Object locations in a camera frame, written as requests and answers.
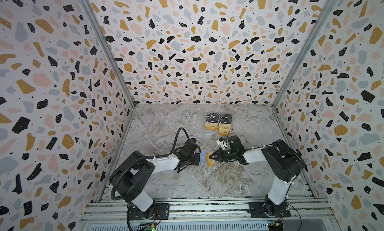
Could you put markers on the gold vip card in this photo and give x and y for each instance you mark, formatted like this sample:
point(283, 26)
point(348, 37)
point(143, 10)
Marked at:
point(224, 129)
point(210, 162)
point(211, 126)

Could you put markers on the black VIP card right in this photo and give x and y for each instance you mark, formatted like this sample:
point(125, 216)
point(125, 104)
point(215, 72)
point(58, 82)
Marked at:
point(225, 119)

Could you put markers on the clear acrylic card display stand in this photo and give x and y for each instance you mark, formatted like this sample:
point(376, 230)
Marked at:
point(216, 132)

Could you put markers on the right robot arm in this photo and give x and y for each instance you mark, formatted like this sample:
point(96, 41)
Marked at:
point(285, 163)

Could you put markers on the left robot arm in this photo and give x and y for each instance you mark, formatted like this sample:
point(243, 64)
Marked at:
point(130, 178)

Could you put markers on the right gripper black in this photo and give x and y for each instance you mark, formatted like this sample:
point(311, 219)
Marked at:
point(222, 155)

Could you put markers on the black vip card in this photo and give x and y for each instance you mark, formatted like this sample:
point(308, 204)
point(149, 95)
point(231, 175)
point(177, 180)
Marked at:
point(212, 118)
point(225, 119)

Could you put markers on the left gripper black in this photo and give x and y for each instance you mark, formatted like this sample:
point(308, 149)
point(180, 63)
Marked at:
point(197, 160)

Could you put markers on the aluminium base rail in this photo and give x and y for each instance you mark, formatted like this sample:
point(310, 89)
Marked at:
point(214, 214)

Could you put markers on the tan leather card holder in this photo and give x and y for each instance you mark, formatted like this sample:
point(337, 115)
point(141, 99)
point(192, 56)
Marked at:
point(203, 158)

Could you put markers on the black VIP card left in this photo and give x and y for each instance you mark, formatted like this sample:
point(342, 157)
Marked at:
point(212, 118)

